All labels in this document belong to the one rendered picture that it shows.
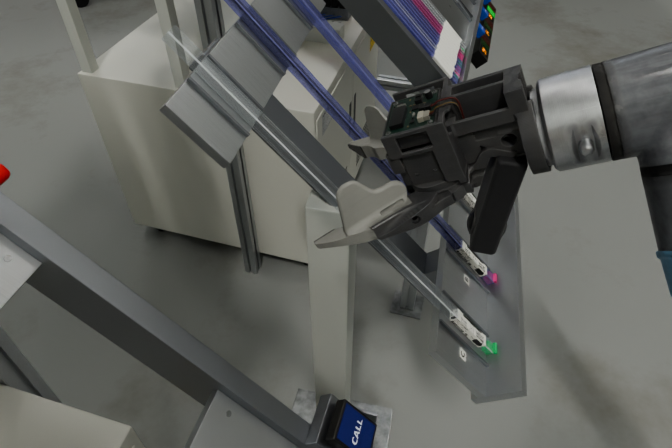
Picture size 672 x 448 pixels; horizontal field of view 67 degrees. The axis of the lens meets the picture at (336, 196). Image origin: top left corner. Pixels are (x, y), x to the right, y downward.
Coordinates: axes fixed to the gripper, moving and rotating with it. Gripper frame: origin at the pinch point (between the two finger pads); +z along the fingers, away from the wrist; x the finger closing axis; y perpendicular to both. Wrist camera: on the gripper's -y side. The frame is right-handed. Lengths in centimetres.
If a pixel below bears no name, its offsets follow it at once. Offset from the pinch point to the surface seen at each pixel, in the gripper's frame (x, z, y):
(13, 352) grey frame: 10, 52, -6
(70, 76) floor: -154, 194, -7
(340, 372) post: -8, 24, -45
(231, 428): 20.1, 9.0, -7.2
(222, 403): 18.7, 9.5, -5.5
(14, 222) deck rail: 16.4, 14.5, 16.4
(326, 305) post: -8.0, 17.0, -26.0
